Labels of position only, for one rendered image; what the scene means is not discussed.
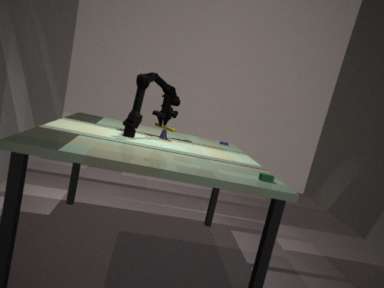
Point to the small green block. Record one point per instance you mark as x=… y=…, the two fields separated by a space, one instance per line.
x=266 y=177

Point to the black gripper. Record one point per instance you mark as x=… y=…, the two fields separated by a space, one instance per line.
x=162 y=116

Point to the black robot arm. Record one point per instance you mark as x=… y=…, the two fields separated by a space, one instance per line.
x=143 y=81

